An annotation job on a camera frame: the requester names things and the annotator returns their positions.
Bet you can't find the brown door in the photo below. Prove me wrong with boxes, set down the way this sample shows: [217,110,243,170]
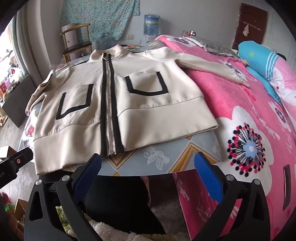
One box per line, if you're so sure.
[232,2,269,50]

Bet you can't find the small brown cardboard box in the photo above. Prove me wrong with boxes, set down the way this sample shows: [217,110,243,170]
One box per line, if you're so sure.
[0,146,15,159]

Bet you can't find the blue plush pillow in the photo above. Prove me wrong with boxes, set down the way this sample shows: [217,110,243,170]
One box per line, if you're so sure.
[238,41,296,103]

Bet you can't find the wooden chair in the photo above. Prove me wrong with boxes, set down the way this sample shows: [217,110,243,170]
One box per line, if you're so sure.
[60,23,92,63]

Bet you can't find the pink floral blanket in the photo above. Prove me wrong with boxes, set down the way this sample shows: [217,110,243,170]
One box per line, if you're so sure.
[155,35,296,241]

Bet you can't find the person's black trousers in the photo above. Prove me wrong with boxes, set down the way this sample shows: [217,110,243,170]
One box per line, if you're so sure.
[83,174,167,235]

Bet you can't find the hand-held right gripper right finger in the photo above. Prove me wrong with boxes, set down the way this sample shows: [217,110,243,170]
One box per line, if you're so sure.
[194,152,270,241]

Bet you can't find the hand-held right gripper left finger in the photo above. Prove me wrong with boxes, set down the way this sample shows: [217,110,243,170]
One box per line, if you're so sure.
[24,153,102,241]

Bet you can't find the grey curtain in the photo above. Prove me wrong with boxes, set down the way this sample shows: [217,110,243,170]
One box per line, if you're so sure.
[15,9,47,77]

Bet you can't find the grey sequin cushion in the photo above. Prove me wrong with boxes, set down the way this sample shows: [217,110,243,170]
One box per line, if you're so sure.
[190,36,240,58]

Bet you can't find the dark grey panel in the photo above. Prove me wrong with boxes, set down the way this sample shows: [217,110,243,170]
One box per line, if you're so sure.
[0,74,37,128]

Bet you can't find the blue water jug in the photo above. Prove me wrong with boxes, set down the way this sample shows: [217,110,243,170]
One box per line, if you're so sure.
[143,14,160,37]

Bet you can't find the teal floral wall cloth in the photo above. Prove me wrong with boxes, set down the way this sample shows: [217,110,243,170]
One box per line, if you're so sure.
[60,0,140,43]

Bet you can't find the round table patterned tablecloth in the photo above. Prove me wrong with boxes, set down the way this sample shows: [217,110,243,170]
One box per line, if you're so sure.
[21,39,222,174]

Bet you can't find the beige zip jacket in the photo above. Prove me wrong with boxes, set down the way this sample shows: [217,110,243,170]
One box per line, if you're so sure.
[25,44,250,175]

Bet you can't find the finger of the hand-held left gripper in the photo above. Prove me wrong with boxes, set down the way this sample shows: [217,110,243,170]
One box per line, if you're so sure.
[6,147,33,169]

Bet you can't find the pile of windowsill clutter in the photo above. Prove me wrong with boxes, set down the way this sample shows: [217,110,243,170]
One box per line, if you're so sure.
[0,49,26,107]

